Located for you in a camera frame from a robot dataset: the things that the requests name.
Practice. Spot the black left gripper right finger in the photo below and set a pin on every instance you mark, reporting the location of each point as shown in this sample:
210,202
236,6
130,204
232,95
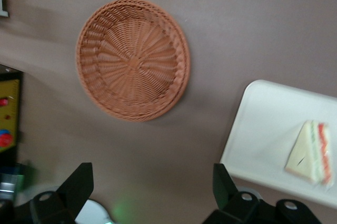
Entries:
223,189

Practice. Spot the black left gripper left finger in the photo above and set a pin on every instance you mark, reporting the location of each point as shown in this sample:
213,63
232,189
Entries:
76,187

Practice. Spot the triangle sandwich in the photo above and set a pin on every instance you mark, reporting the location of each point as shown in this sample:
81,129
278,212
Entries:
305,153

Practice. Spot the cream plastic tray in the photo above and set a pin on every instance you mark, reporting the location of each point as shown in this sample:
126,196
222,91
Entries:
263,129

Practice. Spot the round brown wicker basket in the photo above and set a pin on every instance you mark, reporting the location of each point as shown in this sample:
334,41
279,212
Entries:
131,60

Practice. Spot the black appliance with yellow panel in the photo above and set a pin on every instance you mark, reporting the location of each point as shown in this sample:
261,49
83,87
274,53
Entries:
9,108

